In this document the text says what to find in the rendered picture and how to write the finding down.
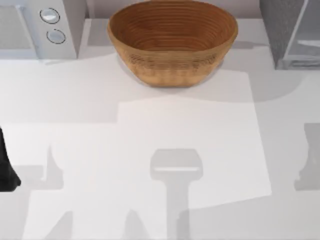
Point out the brown woven basket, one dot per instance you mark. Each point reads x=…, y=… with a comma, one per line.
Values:
x=172, y=37

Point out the round microwave knob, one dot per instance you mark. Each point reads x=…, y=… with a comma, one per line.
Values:
x=49, y=15
x=56, y=36

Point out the pale microwave oven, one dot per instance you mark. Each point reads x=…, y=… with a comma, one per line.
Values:
x=27, y=30

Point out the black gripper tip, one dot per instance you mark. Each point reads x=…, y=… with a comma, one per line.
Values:
x=6, y=172

